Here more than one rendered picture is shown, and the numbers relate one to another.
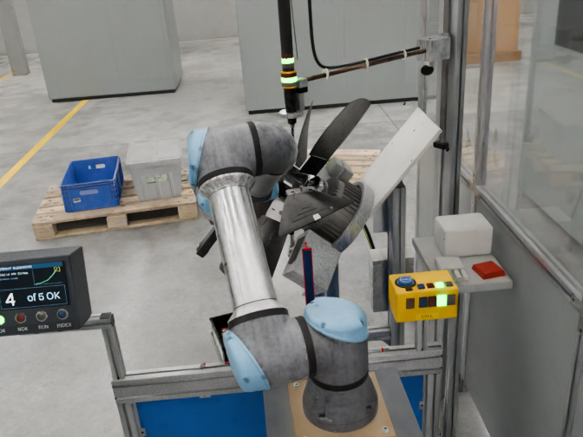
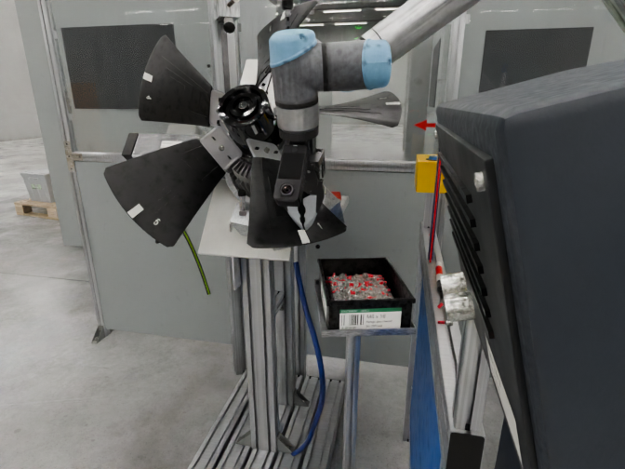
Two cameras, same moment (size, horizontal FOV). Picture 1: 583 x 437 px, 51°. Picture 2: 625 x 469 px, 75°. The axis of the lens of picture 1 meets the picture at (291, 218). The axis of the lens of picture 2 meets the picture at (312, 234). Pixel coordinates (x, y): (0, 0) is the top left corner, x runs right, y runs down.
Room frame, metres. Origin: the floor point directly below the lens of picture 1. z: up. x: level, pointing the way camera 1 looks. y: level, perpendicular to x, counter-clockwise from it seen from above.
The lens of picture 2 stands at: (1.42, 0.93, 1.23)
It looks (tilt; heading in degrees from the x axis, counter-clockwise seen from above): 18 degrees down; 284
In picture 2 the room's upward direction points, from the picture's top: straight up
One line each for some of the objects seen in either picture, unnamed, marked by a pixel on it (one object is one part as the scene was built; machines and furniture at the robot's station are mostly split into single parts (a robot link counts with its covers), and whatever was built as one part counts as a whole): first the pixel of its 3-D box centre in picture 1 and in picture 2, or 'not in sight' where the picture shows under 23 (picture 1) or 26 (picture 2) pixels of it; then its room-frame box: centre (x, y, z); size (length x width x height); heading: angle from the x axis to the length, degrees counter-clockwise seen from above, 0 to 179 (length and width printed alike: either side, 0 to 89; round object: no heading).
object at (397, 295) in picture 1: (422, 297); (432, 175); (1.36, -0.33, 1.02); 0.16 x 0.10 x 0.11; 92
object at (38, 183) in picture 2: not in sight; (59, 182); (5.45, -2.95, 0.31); 0.60 x 0.42 x 0.33; 83
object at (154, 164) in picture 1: (157, 168); not in sight; (4.60, 1.03, 0.31); 0.60 x 0.42 x 0.33; 9
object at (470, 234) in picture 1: (461, 232); not in sight; (1.92, -0.60, 0.92); 0.17 x 0.16 x 0.11; 92
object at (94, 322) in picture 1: (67, 323); not in sight; (1.33, 0.60, 1.04); 0.24 x 0.03 x 0.03; 92
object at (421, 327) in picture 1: (421, 329); (430, 207); (1.36, -0.33, 0.92); 0.03 x 0.03 x 0.12; 2
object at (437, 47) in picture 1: (435, 48); (225, 7); (2.09, -0.52, 1.53); 0.10 x 0.07 x 0.09; 127
